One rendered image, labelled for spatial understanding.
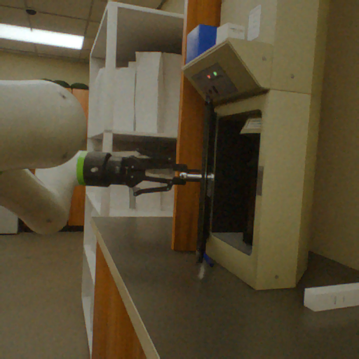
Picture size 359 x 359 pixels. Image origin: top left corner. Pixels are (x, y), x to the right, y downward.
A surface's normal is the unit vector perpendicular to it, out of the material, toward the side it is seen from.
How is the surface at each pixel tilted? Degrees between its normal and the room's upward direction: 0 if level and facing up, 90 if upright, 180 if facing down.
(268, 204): 90
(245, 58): 90
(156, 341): 0
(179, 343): 0
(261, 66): 90
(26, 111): 68
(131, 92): 85
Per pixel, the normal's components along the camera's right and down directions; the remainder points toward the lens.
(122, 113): -0.11, 0.12
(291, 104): 0.32, 0.09
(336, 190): -0.95, -0.03
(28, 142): 0.94, 0.35
